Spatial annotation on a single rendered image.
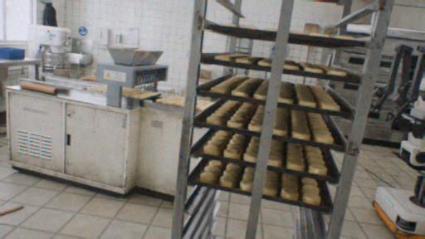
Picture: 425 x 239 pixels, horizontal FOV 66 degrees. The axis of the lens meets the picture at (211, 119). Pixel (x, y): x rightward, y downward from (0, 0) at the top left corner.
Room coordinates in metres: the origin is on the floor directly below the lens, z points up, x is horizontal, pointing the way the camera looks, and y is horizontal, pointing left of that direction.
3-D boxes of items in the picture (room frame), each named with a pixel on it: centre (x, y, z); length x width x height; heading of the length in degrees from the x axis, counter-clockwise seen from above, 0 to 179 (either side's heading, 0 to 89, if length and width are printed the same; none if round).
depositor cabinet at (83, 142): (3.14, 1.20, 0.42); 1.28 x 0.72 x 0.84; 75
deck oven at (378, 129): (6.08, -2.72, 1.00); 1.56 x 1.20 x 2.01; 86
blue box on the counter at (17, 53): (4.88, 3.09, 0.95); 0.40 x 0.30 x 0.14; 178
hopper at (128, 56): (3.02, 0.74, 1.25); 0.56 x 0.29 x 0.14; 165
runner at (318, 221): (1.14, -0.41, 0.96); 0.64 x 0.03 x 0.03; 169
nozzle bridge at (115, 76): (3.02, 0.74, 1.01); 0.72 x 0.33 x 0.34; 165
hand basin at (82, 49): (6.96, 2.83, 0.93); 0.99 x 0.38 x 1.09; 86
